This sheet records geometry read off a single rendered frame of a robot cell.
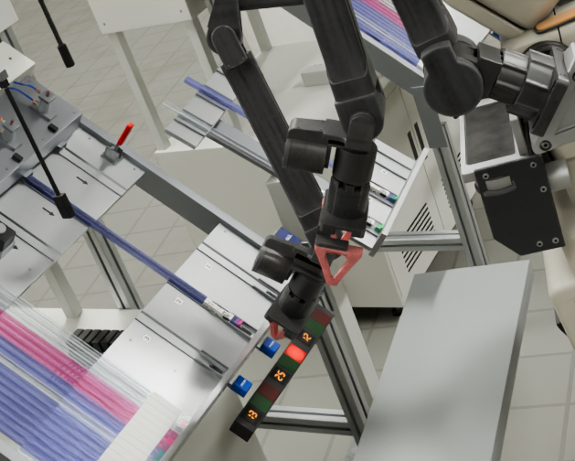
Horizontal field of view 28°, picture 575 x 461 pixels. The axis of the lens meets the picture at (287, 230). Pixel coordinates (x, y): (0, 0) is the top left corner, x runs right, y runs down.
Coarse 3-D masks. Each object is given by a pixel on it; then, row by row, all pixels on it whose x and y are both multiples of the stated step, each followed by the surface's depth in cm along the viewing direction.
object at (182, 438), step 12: (264, 324) 212; (252, 348) 209; (240, 360) 204; (228, 372) 202; (216, 396) 198; (204, 408) 195; (192, 420) 193; (192, 432) 198; (180, 444) 189; (168, 456) 187
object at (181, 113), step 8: (168, 104) 230; (176, 112) 230; (184, 112) 230; (192, 120) 230; (200, 120) 231; (200, 128) 230; (208, 128) 230; (216, 136) 230; (224, 136) 230; (232, 144) 229; (240, 144) 230; (240, 152) 230; (248, 152) 229; (256, 160) 230; (264, 160) 229; (376, 224) 229
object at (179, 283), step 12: (36, 180) 215; (48, 192) 214; (72, 204) 215; (84, 216) 214; (96, 228) 214; (120, 240) 213; (132, 252) 213; (156, 264) 213; (168, 276) 212; (180, 288) 212; (192, 288) 212; (204, 300) 212
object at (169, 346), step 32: (192, 256) 219; (224, 256) 221; (256, 256) 224; (224, 288) 216; (256, 288) 219; (160, 320) 207; (192, 320) 209; (224, 320) 211; (256, 320) 214; (128, 352) 200; (160, 352) 202; (192, 352) 205; (224, 352) 207; (160, 384) 198; (192, 384) 200; (192, 416) 196
